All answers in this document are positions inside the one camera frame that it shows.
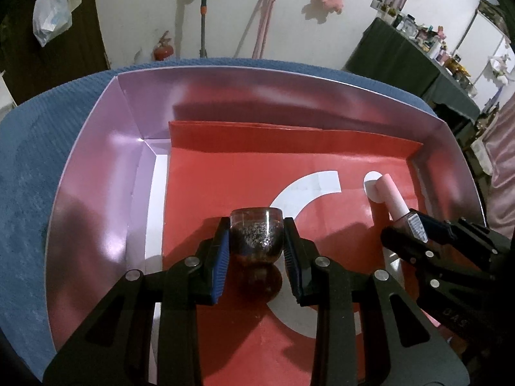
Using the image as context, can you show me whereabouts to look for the red fire extinguisher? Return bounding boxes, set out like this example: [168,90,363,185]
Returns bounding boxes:
[153,31,174,61]

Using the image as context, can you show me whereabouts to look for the blue table cloth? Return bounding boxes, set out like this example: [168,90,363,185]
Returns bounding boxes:
[0,57,437,383]

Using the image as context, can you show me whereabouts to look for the dark green covered side table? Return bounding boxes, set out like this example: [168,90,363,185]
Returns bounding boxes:
[345,17,480,122]

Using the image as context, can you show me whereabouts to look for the pink curtain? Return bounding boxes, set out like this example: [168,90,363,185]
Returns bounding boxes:
[483,96,515,239]

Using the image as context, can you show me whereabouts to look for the pink nail polish bottle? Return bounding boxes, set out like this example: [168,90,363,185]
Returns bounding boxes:
[375,173,429,243]

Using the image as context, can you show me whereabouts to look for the white cabinet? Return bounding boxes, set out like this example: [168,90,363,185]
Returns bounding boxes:
[453,6,514,112]

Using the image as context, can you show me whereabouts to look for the mop with orange handle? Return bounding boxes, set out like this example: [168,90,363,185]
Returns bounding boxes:
[192,0,220,60]

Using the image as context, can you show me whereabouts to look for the white plastic bag hanging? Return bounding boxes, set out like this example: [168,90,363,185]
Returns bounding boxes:
[32,0,72,47]

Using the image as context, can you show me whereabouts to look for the purple cardboard box tray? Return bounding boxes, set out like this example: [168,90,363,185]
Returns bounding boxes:
[42,64,486,383]

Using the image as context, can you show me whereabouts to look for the pink hanging strap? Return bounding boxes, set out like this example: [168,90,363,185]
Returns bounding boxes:
[250,0,279,60]

